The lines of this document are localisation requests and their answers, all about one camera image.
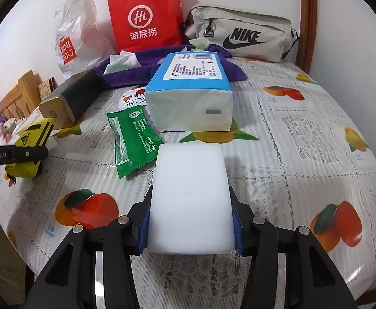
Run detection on wooden chair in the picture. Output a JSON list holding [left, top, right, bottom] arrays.
[[0, 70, 43, 121]]

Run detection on green snack packet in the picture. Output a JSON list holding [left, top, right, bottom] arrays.
[[107, 109, 166, 179]]

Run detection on red paper bag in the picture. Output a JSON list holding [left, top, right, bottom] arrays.
[[107, 0, 183, 54]]

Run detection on fruit print tablecloth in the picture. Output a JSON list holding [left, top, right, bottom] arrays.
[[0, 56, 376, 309]]

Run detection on yellow pouch with black strap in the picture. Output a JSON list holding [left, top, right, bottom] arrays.
[[5, 117, 57, 179]]

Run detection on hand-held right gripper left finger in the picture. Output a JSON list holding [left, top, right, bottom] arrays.
[[27, 185, 153, 309]]

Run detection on crumpled white tissue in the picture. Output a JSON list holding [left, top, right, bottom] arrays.
[[189, 38, 212, 50]]

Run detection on white snack packet red print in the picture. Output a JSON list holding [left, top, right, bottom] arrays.
[[119, 87, 150, 111]]

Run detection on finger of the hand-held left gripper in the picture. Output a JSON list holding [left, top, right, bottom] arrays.
[[8, 146, 49, 167]]

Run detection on patterned cardboard box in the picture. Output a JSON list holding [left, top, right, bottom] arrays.
[[38, 77, 58, 100]]

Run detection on blue tissue pack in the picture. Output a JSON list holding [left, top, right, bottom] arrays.
[[144, 51, 233, 132]]

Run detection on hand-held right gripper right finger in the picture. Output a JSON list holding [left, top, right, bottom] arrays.
[[228, 185, 359, 309]]

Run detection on beige waist bag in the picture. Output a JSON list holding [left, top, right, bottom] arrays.
[[183, 4, 300, 62]]

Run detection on white plush toy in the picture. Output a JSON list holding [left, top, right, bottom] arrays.
[[0, 117, 19, 147]]

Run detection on purple towel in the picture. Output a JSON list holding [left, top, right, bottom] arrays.
[[93, 43, 248, 91]]

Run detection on dark green tin box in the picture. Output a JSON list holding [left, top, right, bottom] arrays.
[[38, 69, 103, 128]]

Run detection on light green cloth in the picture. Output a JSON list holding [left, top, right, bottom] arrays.
[[0, 219, 26, 297]]

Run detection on white foam sponge block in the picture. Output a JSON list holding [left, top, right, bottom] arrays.
[[147, 143, 237, 255]]

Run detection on white plastic shopping bag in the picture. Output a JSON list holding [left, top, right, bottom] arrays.
[[53, 0, 118, 81]]

